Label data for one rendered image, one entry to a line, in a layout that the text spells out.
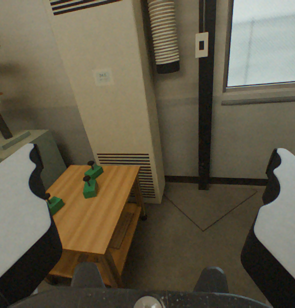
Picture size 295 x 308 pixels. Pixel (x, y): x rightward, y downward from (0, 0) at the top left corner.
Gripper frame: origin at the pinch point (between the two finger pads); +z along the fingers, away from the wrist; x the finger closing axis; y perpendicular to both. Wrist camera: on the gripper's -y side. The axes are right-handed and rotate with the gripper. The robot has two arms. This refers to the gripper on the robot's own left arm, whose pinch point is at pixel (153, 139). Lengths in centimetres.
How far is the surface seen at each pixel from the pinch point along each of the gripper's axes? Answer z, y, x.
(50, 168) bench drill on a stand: 129, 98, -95
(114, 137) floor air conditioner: 118, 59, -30
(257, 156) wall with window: 127, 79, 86
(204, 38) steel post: 124, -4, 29
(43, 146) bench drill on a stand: 132, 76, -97
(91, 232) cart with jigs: 47, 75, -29
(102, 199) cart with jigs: 69, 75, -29
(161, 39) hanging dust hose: 121, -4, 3
